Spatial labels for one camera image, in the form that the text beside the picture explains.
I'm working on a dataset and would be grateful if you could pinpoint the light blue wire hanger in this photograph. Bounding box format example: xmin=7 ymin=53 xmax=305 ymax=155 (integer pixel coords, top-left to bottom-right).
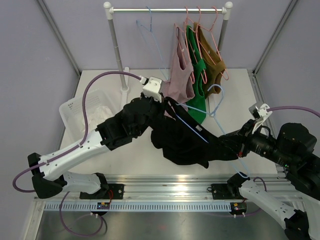
xmin=136 ymin=6 xmax=170 ymax=81
xmin=174 ymin=84 xmax=251 ymax=179

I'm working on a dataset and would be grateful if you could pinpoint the white tank top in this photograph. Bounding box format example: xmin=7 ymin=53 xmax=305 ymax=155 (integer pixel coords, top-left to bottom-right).
xmin=87 ymin=105 xmax=114 ymax=132

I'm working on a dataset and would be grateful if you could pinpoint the metal clothes rack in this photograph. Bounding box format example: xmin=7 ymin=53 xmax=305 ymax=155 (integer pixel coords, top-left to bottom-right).
xmin=103 ymin=1 xmax=234 ymax=117

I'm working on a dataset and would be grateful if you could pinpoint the brown tank top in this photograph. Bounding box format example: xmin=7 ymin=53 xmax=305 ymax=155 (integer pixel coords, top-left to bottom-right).
xmin=198 ymin=26 xmax=227 ymax=98

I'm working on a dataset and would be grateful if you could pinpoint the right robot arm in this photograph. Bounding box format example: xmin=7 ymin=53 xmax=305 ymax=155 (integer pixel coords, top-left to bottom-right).
xmin=220 ymin=119 xmax=320 ymax=240

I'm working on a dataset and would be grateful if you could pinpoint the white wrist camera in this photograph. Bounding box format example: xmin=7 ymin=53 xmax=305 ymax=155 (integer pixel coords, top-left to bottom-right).
xmin=248 ymin=102 xmax=273 ymax=134
xmin=139 ymin=76 xmax=163 ymax=103

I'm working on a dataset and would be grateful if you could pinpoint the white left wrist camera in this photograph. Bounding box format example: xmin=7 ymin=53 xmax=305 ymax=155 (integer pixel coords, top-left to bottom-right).
xmin=139 ymin=76 xmax=163 ymax=103

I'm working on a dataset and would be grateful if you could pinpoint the pink wire hanger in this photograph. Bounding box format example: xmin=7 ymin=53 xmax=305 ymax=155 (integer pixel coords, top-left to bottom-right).
xmin=185 ymin=7 xmax=208 ymax=84
xmin=199 ymin=6 xmax=229 ymax=81
xmin=175 ymin=6 xmax=197 ymax=84

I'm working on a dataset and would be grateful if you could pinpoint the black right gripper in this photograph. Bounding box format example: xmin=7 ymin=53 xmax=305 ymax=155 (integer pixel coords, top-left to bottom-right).
xmin=219 ymin=117 xmax=295 ymax=168

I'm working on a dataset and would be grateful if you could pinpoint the white plastic laundry basket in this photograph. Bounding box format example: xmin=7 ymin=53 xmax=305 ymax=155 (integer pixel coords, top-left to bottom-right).
xmin=59 ymin=89 xmax=119 ymax=142

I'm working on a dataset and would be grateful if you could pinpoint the green tank top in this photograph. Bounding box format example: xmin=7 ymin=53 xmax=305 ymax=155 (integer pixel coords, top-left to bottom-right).
xmin=186 ymin=31 xmax=207 ymax=124

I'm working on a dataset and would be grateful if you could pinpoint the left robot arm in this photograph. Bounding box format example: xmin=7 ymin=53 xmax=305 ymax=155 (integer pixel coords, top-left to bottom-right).
xmin=27 ymin=95 xmax=168 ymax=199

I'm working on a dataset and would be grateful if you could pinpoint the mauve pink tank top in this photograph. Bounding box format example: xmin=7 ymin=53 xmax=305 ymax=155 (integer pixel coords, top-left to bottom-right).
xmin=161 ymin=25 xmax=195 ymax=104

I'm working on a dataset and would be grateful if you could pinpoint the black tank top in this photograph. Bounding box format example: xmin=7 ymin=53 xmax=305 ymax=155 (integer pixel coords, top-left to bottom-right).
xmin=150 ymin=97 xmax=238 ymax=169

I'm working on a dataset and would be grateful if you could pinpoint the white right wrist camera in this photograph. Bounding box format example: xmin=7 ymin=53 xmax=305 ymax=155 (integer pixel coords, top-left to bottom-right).
xmin=248 ymin=102 xmax=273 ymax=134

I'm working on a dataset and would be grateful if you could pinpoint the aluminium mounting rail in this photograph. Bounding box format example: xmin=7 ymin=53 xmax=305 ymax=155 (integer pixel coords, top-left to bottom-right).
xmin=33 ymin=174 xmax=307 ymax=212

